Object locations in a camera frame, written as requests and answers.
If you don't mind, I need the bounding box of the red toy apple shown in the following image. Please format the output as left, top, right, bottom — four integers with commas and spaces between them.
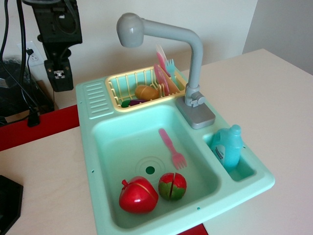
119, 176, 158, 214

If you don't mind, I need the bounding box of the white wall outlet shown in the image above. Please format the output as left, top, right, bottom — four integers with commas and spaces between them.
26, 41, 44, 67

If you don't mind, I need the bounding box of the black block at left edge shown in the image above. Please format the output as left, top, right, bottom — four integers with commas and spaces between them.
0, 175, 23, 235

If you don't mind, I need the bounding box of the yellow dish rack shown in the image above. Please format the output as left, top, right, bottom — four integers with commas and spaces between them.
105, 66, 187, 112

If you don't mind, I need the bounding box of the purple toy eggplant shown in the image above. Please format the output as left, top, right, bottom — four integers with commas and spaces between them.
121, 99, 146, 108

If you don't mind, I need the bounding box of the blue toy detergent bottle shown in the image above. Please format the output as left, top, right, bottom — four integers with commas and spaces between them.
210, 124, 243, 172

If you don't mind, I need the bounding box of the grey toy faucet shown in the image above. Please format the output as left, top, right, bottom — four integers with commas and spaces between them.
116, 13, 215, 129

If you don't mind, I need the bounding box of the pink toy fork in basin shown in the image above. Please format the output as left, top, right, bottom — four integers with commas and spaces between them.
158, 128, 187, 170

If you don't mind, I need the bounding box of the mint green toy sink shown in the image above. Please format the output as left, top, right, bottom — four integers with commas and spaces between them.
76, 77, 275, 235

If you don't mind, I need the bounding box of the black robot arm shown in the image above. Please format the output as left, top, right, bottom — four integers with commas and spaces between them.
23, 0, 82, 92

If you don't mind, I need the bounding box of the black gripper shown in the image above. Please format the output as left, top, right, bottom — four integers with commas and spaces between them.
32, 3, 82, 92

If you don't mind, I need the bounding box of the black clamp on table edge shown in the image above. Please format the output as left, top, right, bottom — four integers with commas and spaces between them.
27, 108, 40, 127

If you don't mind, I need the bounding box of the black cable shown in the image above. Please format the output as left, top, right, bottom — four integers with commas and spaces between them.
0, 0, 40, 113

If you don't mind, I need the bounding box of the blue toy fork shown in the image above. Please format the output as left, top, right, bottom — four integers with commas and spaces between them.
165, 59, 176, 81

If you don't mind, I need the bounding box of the pink toy plate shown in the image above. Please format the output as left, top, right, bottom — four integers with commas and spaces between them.
154, 64, 169, 96

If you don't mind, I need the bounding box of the red toy strawberry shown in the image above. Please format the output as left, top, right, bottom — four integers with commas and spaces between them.
158, 172, 187, 201

